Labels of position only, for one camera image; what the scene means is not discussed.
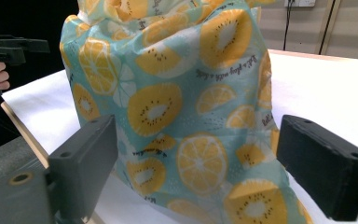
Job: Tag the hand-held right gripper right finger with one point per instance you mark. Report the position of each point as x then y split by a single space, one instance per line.
323 168

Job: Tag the white table mat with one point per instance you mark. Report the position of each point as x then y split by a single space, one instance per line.
323 93

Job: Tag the black curtain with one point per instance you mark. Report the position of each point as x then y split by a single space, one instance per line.
28 18

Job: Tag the white wall socket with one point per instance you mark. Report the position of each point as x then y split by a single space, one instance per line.
300 2

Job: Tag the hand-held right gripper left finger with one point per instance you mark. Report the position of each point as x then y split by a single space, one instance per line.
84 168

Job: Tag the fruit-print cloth bag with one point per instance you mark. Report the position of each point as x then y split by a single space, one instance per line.
183 93

